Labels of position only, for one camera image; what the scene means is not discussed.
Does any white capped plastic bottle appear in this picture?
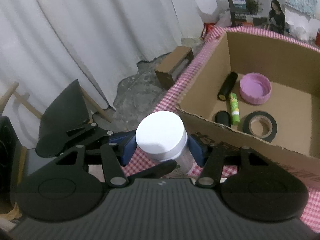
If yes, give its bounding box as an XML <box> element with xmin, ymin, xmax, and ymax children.
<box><xmin>136</xmin><ymin>111</ymin><xmax>194</xmax><ymax>177</ymax></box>

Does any pink checkered tablecloth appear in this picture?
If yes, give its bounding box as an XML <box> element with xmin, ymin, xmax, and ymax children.
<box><xmin>122</xmin><ymin>26</ymin><xmax>320</xmax><ymax>233</ymax></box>

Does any small black cap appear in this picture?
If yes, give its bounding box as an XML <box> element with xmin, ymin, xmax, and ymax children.
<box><xmin>215</xmin><ymin>111</ymin><xmax>231</xmax><ymax>127</ymax></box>

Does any green glue stick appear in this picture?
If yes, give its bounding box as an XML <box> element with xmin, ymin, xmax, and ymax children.
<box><xmin>229</xmin><ymin>93</ymin><xmax>240</xmax><ymax>126</ymax></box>

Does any black chair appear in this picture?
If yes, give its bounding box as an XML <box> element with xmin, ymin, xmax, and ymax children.
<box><xmin>0</xmin><ymin>116</ymin><xmax>17</xmax><ymax>203</ymax></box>

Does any black tape roll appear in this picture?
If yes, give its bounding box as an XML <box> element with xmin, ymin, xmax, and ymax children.
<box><xmin>242</xmin><ymin>111</ymin><xmax>278</xmax><ymax>142</ymax></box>

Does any black cylinder tube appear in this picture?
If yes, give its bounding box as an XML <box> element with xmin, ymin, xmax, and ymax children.
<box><xmin>217</xmin><ymin>72</ymin><xmax>238</xmax><ymax>101</ymax></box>

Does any pink plastic lid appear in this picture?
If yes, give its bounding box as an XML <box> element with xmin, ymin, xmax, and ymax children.
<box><xmin>240</xmin><ymin>73</ymin><xmax>272</xmax><ymax>105</ymax></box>

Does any brown cardboard box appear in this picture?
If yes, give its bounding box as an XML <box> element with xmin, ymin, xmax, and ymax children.
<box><xmin>176</xmin><ymin>28</ymin><xmax>319</xmax><ymax>188</ymax></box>

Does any white curtain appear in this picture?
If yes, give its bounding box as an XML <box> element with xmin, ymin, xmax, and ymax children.
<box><xmin>0</xmin><ymin>0</ymin><xmax>221</xmax><ymax>151</ymax></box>

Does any small cardboard box on floor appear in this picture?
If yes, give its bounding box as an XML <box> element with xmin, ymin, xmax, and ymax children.
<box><xmin>155</xmin><ymin>46</ymin><xmax>194</xmax><ymax>90</ymax></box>

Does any orange product box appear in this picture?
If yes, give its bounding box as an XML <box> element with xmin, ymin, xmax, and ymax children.
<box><xmin>228</xmin><ymin>0</ymin><xmax>286</xmax><ymax>35</ymax></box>

